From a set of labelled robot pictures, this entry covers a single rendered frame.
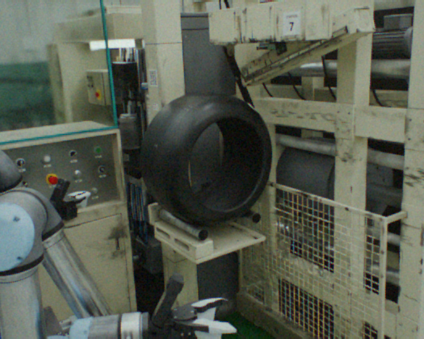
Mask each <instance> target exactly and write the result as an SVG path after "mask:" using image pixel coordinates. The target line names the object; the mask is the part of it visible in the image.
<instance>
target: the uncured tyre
mask: <svg viewBox="0 0 424 339"><path fill-rule="evenodd" d="M181 98H184V99H181ZM190 104H191V105H193V106H194V107H193V108H191V109H190V110H189V111H188V112H186V111H184V110H183V109H184V108H186V107H188V105H190ZM215 122H216V125H217V126H218V127H219V129H220V132H221V135H222V136H223V140H224V145H225V154H224V158H223V161H222V163H221V166H220V170H219V172H218V173H217V175H216V177H215V178H214V179H213V180H212V182H211V183H210V184H209V185H208V186H206V187H205V188H203V189H202V190H199V191H198V192H196V193H193V190H192V188H191V184H190V181H189V177H188V165H189V160H190V156H191V152H192V149H193V147H194V144H195V142H196V141H197V140H198V138H199V136H201V134H202V132H204V131H205V130H206V129H207V127H209V126H211V125H212V123H215ZM155 142H156V143H158V145H157V149H154V148H153V146H154V144H155ZM271 160H272V147H271V136H270V133H269V131H268V129H267V125H266V123H265V122H264V120H263V118H262V116H261V115H260V114H259V113H258V112H257V111H256V110H255V109H253V107H250V105H249V104H248V103H246V102H244V101H243V100H242V99H240V98H236V97H234V96H232V95H228V94H209V93H192V94H185V95H183V96H181V97H179V98H176V99H174V100H173V101H171V102H170V103H167V104H166V105H165V106H164V107H163V108H162V109H161V110H160V111H159V112H158V113H157V114H156V116H154V117H153V119H152V121H151V123H150V125H149V126H148V127H147V130H146V133H145V135H144V138H143V140H142V144H141V172H142V175H141V176H142V178H143V181H144V183H145V186H146V189H147V190H148V191H149V193H150V194H151V196H152V198H153V199H154V200H155V201H156V203H157V204H159V205H160V206H161V207H162V208H163V209H165V210H167V211H168V212H169V213H171V214H175V215H176V216H177V217H179V218H182V219H184V220H185V221H187V222H188V223H192V224H195V225H198V226H202V227H219V226H222V225H226V224H229V223H232V222H233V221H234V220H237V219H239V218H241V217H242V216H243V215H244V214H245V213H247V212H248V210H249V209H251V208H252V207H253V205H254V204H256V202H257V199H259V197H260V195H262V191H263V190H264V189H265V186H266V185H267V181H268V178H269V176H270V173H271Z"/></svg>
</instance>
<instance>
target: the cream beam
mask: <svg viewBox="0 0 424 339"><path fill-rule="evenodd" d="M351 7H353V0H281V1H276V2H267V3H262V4H256V5H251V6H242V7H237V8H227V9H222V10H213V11H209V12H208V18H209V32H210V45H218V44H249V43H266V42H290V41H307V40H329V39H331V36H332V33H333V32H332V31H333V17H335V16H336V15H339V14H341V13H342V12H343V11H345V10H347V9H350V8H351ZM294 10H300V34H296V35H285V36H283V12H287V11H294Z"/></svg>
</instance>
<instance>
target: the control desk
mask: <svg viewBox="0 0 424 339"><path fill-rule="evenodd" d="M0 150H1V151H3V152H4V153H5V154H6V155H7V156H8V157H9V158H10V159H11V160H12V162H13V163H15V167H16V168H17V169H18V170H19V172H20V173H21V174H22V177H23V181H22V184H23V185H24V186H25V188H28V189H34V190H36V191H38V192H40V193H41V194H42V195H43V196H44V197H45V198H47V199H48V201H49V199H50V198H51V196H52V193H53V192H54V189H55V186H56V184H57V181H58V179H59V178H63V179H66V180H68V181H70V184H69V187H68V189H67V193H70V192H90V197H88V199H87V202H86V206H85V207H84V208H82V207H81V205H79V206H76V207H77V208H78V217H75V218H73V219H71V220H69V221H65V220H62V221H63V222H64V223H65V228H64V233H65V235H66V236H67V238H68V239H69V242H70V244H71V245H72V246H73V248H74V250H75V252H76V253H77V254H78V256H79V257H80V259H81V261H82V263H83V264H84V265H85V267H86V269H87V270H88V272H89V274H90V276H91V277H92V279H93V280H94V283H95V285H96V286H97V287H98V289H99V291H100V292H101V294H102V295H103V298H104V299H105V301H106V302H107V304H108V306H109V308H110V309H111V311H112V312H113V315H119V314H124V313H132V312H137V310H136V291H135V283H134V276H133V262H132V250H131V242H130V228H129V222H128V209H127V201H126V200H127V192H126V186H125V179H124V166H123V158H122V144H121V139H120V130H119V129H116V128H115V129H111V130H109V129H106V130H101V131H96V132H88V133H78V134H73V135H68V136H59V137H49V138H44V139H40V140H30V141H26V142H16V143H11V144H2V145H0ZM67 193H66V194H67ZM38 272H39V276H40V277H39V281H40V289H41V294H42V304H43V308H46V307H48V306H51V308H52V310H53V312H54V314H55V315H56V317H57V319H58V321H59V322H60V321H63V320H67V319H69V318H70V317H71V316H74V313H73V312H72V309H71V308H70V306H69V305H68V304H67V301H66V300H65V299H64V297H63V296H62V293H61V292H60V291H59V290H58V289H57V285H56V284H55V283H54V281H53V280H52V278H51V277H50V275H49V274H48V272H47V270H46V269H45V268H44V266H43V265H42V263H41V265H40V266H39V267H38Z"/></svg>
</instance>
